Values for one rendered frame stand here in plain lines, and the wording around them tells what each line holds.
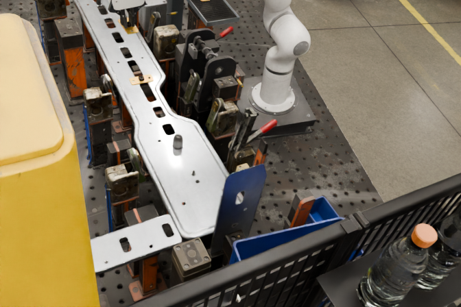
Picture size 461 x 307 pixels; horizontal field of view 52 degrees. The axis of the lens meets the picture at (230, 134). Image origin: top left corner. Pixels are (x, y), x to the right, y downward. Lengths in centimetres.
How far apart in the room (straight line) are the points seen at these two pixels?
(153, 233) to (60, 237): 112
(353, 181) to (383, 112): 157
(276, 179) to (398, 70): 227
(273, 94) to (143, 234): 93
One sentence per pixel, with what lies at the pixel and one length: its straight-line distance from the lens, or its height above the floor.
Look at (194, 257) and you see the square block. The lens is 123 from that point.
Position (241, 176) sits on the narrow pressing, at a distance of 106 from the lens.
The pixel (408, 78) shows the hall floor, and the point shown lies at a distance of 393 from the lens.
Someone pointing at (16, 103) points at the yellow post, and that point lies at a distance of 20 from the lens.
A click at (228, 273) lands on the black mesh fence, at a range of 67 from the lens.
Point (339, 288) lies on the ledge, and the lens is 84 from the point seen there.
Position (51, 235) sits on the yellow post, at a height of 195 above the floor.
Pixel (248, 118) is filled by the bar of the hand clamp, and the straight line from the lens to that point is 138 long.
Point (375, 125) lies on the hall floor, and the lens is 338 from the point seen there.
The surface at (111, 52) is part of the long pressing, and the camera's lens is 189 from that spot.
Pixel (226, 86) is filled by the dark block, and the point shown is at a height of 112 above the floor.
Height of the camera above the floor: 213
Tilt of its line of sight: 46 degrees down
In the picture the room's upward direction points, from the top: 11 degrees clockwise
